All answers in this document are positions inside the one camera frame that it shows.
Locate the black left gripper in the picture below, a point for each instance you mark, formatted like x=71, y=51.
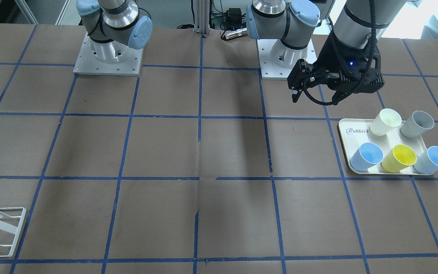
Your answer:
x=330, y=57

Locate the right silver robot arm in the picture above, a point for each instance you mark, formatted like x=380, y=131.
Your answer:
x=115, y=20

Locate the pale green plastic cup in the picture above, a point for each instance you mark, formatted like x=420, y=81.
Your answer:
x=387, y=120

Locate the grey white plastic cup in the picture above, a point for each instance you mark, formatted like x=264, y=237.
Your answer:
x=418, y=123

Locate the yellow plastic cup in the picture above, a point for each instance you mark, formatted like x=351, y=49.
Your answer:
x=399, y=158

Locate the light blue plastic cup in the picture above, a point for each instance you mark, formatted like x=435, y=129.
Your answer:
x=427, y=163

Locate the cream rabbit tray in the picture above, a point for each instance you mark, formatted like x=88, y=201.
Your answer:
x=354, y=132

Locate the silver cylindrical connector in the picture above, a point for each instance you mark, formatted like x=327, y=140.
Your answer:
x=228, y=36

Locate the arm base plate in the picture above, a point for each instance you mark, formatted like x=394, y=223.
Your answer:
x=107, y=59
x=277, y=61

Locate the aluminium frame post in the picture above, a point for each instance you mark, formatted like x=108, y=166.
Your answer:
x=201, y=15

